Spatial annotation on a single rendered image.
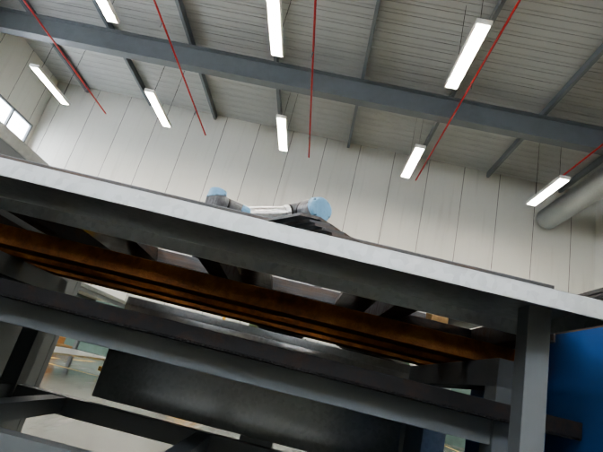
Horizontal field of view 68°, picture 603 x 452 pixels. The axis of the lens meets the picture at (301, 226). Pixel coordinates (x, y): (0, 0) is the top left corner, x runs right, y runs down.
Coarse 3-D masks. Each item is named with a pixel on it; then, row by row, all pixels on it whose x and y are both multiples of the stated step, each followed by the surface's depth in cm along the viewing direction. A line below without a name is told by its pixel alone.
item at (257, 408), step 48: (240, 336) 173; (96, 384) 165; (144, 384) 166; (192, 384) 166; (240, 384) 167; (240, 432) 162; (288, 432) 162; (336, 432) 163; (384, 432) 164; (432, 432) 164
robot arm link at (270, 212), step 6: (288, 204) 213; (294, 204) 214; (252, 210) 202; (258, 210) 204; (264, 210) 205; (270, 210) 207; (276, 210) 209; (282, 210) 210; (288, 210) 212; (294, 210) 212; (264, 216) 205; (270, 216) 207; (276, 216) 208
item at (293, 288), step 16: (16, 160) 108; (80, 176) 107; (160, 192) 107; (224, 208) 106; (112, 240) 150; (128, 240) 144; (144, 256) 164; (160, 256) 167; (176, 256) 168; (192, 256) 168; (432, 256) 104; (240, 272) 149; (256, 272) 143; (272, 288) 164; (288, 288) 165; (304, 288) 165; (320, 288) 166; (336, 304) 162; (352, 304) 155; (368, 304) 149
